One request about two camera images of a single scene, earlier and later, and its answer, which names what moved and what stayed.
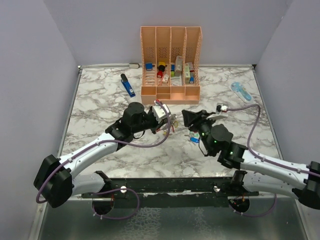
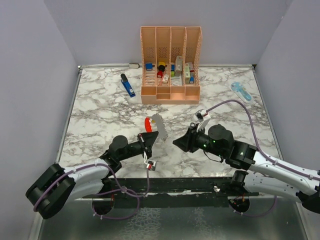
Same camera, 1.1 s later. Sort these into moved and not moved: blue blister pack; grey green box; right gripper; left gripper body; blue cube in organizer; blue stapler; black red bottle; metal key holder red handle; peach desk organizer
Moved: left gripper body; right gripper; metal key holder red handle
Not moved: blue blister pack; peach desk organizer; blue cube in organizer; blue stapler; grey green box; black red bottle
